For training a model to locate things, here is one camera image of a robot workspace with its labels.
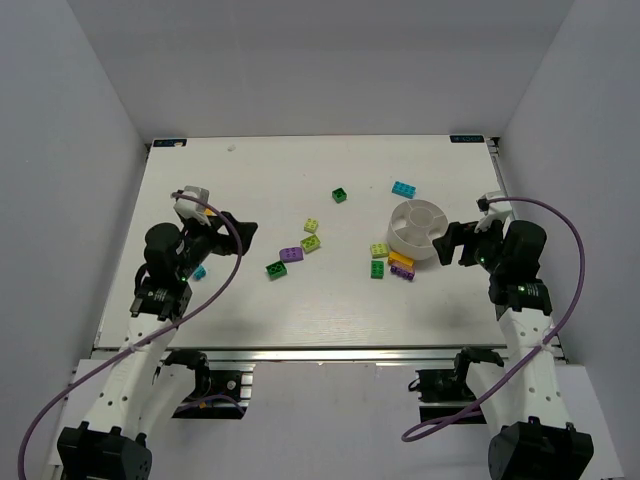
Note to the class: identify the green lego near container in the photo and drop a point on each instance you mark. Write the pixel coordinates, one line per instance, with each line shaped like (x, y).
(377, 269)

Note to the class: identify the lime lego upper middle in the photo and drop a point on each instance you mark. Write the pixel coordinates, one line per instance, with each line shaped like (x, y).
(311, 225)

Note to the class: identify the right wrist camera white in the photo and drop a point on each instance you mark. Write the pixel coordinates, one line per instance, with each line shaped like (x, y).
(495, 207)

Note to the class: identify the purple lego brick left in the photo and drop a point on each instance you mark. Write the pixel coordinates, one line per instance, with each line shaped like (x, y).
(291, 254)

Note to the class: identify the dark green small lego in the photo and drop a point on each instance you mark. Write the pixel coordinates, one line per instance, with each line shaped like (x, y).
(339, 195)

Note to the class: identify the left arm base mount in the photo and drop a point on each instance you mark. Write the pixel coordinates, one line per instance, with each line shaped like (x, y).
(216, 394)

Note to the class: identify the cyan long lego brick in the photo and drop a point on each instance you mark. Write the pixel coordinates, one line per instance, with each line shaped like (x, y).
(404, 190)

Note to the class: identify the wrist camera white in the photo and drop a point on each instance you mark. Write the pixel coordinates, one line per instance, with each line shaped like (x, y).
(191, 204)
(495, 207)

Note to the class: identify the lime lego near container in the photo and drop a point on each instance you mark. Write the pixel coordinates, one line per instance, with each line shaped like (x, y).
(379, 250)

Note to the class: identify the corner blue label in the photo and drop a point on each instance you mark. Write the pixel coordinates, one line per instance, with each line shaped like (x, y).
(169, 143)
(466, 139)

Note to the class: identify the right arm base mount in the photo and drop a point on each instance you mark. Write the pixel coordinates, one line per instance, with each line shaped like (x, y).
(444, 392)

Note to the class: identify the white divided round container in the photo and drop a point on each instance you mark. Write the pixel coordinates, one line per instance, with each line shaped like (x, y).
(413, 226)

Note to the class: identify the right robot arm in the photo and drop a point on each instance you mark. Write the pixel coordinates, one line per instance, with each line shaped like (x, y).
(532, 435)

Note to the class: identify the orange long lego brick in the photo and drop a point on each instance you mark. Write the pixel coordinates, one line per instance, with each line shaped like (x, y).
(400, 262)

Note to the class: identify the right corner blue label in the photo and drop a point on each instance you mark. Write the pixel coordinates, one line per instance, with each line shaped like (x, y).
(466, 139)

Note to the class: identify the green lego brick left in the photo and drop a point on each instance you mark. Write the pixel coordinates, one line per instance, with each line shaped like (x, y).
(276, 270)

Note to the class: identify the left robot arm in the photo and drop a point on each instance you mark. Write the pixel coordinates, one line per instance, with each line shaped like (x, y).
(146, 386)

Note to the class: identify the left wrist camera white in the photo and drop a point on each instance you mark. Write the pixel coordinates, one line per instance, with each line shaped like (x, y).
(191, 204)

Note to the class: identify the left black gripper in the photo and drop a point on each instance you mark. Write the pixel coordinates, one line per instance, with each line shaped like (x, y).
(223, 234)

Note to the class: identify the small cyan lego left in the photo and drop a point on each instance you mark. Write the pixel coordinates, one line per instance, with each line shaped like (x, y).
(199, 273)

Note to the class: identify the left corner blue label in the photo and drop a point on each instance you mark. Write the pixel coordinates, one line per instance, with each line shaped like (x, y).
(169, 143)

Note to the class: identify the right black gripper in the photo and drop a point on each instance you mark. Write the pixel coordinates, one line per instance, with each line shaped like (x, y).
(467, 245)

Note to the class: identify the aluminium table rail front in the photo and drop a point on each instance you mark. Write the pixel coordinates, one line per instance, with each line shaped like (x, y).
(340, 354)

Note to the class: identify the purple butterfly lego brick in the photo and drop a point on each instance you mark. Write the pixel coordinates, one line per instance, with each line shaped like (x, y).
(403, 271)

